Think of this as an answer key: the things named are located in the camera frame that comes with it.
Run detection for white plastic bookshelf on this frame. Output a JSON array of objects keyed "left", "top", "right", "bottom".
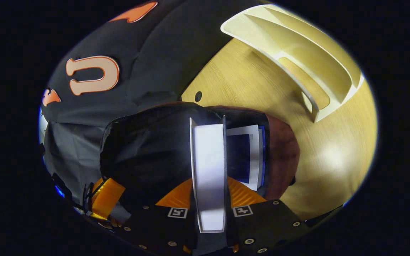
[{"left": 220, "top": 4, "right": 364, "bottom": 123}]

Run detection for white spine book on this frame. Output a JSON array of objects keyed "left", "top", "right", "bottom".
[{"left": 190, "top": 116, "right": 229, "bottom": 234}]

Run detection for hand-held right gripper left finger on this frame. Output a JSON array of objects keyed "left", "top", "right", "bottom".
[{"left": 120, "top": 178, "right": 199, "bottom": 255}]

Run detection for maroon schoolbag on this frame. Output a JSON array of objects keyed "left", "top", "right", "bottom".
[{"left": 99, "top": 102, "right": 301, "bottom": 214}]

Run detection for blue spine book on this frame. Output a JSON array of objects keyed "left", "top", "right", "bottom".
[{"left": 226, "top": 124, "right": 266, "bottom": 191}]

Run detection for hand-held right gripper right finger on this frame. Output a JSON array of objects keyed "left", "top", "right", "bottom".
[{"left": 226, "top": 176, "right": 311, "bottom": 255}]

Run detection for black backdrop cloth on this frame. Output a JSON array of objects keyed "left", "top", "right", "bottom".
[{"left": 41, "top": 0, "right": 262, "bottom": 223}]

